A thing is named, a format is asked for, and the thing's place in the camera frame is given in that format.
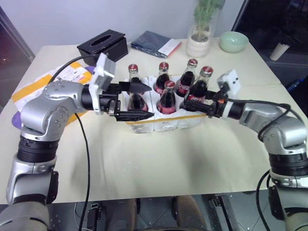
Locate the folded dark blue cloth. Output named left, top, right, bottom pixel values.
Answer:
left=131, top=30, right=178, bottom=58

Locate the pale green bowl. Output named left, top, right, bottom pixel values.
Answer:
left=219, top=31, right=249, bottom=52

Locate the black tissue box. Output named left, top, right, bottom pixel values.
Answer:
left=77, top=29, right=128, bottom=66

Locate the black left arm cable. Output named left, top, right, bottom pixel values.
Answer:
left=47, top=54, right=103, bottom=231

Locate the white foam crate yellow tape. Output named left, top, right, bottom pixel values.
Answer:
left=122, top=73, right=208, bottom=135

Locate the white cup black lid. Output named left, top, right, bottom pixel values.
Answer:
left=269, top=42, right=290, bottom=61

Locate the green plant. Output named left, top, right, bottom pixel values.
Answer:
left=193, top=0, right=225, bottom=41

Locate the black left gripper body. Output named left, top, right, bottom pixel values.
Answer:
left=98, top=82, right=122, bottom=116

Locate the white ribbed plant pot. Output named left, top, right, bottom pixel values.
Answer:
left=186, top=33, right=213, bottom=59

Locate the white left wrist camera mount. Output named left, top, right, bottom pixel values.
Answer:
left=88, top=52, right=116, bottom=116

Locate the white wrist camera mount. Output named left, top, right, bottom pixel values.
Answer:
left=88, top=52, right=116, bottom=116
left=216, top=69, right=242, bottom=119

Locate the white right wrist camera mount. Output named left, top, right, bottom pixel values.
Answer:
left=216, top=69, right=242, bottom=119

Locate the white red-edged label card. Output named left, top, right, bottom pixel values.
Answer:
left=158, top=38, right=182, bottom=59

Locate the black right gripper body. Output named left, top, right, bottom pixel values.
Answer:
left=206, top=90, right=226, bottom=119

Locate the brown rounded shape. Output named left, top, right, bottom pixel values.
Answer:
left=171, top=194, right=208, bottom=231

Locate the glass cola bottle red cap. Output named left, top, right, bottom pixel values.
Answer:
left=153, top=62, right=172, bottom=95
left=184, top=66, right=214, bottom=109
left=127, top=64, right=149, bottom=113
left=156, top=80, right=179, bottom=115
left=176, top=58, right=199, bottom=98

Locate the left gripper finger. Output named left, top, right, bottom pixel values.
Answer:
left=115, top=111, right=155, bottom=122
left=118, top=81, right=153, bottom=94

